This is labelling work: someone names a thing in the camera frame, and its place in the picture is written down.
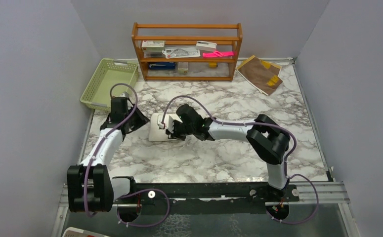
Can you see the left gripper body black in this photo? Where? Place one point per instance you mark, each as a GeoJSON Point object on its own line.
{"type": "Point", "coordinates": [136, 120]}

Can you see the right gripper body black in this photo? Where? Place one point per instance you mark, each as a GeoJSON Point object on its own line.
{"type": "Point", "coordinates": [180, 131]}

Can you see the white towel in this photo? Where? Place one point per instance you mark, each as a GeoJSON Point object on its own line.
{"type": "Point", "coordinates": [156, 134]}

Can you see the brown yellow cloth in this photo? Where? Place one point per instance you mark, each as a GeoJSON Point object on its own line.
{"type": "Point", "coordinates": [261, 74]}

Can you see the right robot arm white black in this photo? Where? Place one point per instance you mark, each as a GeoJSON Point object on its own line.
{"type": "Point", "coordinates": [266, 137]}

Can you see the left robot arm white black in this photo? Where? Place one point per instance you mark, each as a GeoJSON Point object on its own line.
{"type": "Point", "coordinates": [89, 185]}

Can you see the green plastic basket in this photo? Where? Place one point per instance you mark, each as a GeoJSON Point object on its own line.
{"type": "Point", "coordinates": [109, 72]}

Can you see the blue object lower shelf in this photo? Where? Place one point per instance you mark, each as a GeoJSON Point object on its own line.
{"type": "Point", "coordinates": [161, 66]}

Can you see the small green white box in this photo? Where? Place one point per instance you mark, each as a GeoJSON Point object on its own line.
{"type": "Point", "coordinates": [182, 67]}

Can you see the yellow object lower shelf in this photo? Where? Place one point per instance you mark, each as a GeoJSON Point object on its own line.
{"type": "Point", "coordinates": [213, 65]}

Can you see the wooden shelf rack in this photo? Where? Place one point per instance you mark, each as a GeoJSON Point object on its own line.
{"type": "Point", "coordinates": [228, 37]}

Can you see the ruler set package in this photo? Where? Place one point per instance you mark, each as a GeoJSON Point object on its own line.
{"type": "Point", "coordinates": [181, 52]}

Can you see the white box red label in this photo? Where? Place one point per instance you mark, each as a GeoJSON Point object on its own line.
{"type": "Point", "coordinates": [153, 44]}

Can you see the pink tool on shelf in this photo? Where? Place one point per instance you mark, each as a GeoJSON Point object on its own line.
{"type": "Point", "coordinates": [218, 54]}

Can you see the white device on shelf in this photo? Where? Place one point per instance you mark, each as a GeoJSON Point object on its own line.
{"type": "Point", "coordinates": [206, 46]}

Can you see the white red object bottom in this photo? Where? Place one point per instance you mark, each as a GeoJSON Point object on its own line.
{"type": "Point", "coordinates": [75, 232]}

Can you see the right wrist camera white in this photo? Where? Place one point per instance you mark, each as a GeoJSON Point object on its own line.
{"type": "Point", "coordinates": [165, 122]}

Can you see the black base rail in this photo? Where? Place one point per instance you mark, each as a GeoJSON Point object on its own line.
{"type": "Point", "coordinates": [202, 198]}

